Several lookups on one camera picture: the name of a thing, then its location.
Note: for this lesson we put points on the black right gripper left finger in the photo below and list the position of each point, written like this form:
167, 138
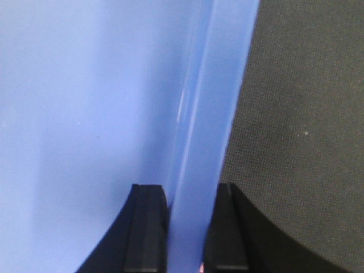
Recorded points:
137, 239

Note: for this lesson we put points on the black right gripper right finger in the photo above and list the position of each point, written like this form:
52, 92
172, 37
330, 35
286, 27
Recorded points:
241, 239

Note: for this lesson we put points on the blue plastic tray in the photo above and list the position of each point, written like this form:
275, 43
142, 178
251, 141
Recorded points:
99, 95

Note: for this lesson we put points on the dark grey table mat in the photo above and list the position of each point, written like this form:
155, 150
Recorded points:
296, 147

